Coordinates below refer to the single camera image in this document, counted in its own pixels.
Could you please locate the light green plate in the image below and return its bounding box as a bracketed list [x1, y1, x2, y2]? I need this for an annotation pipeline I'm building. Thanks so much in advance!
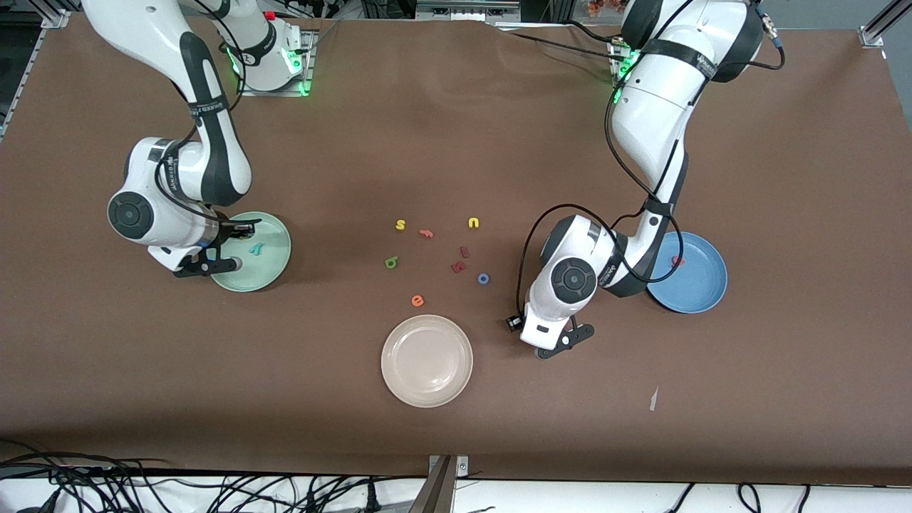
[209, 212, 292, 293]

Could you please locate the beige plate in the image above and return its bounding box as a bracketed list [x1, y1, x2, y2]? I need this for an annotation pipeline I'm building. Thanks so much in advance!
[380, 314, 474, 408]

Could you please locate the blue plate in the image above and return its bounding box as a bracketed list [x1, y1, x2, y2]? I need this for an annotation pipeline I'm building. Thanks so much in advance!
[645, 231, 728, 314]

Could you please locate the grey metal device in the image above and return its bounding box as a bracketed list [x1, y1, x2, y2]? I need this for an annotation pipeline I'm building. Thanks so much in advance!
[415, 0, 522, 23]

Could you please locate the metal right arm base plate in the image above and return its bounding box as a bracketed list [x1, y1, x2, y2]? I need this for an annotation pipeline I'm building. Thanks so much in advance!
[237, 28, 315, 97]

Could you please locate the metal table edge bracket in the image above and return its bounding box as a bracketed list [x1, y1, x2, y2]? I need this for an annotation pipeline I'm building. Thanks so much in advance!
[426, 454, 470, 513]

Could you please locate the tangled black cable bundle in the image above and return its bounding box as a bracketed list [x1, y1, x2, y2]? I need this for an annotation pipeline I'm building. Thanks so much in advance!
[0, 438, 428, 513]

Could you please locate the aluminium frame rail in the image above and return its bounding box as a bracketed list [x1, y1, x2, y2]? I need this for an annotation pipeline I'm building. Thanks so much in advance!
[0, 9, 70, 143]

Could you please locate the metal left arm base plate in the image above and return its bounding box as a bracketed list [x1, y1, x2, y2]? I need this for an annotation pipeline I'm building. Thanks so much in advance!
[609, 39, 642, 106]

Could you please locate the black cable on table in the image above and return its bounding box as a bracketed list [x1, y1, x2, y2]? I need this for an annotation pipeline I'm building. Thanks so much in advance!
[492, 24, 622, 62]

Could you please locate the aluminium frame corner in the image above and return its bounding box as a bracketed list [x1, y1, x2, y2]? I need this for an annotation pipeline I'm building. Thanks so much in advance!
[859, 0, 912, 49]

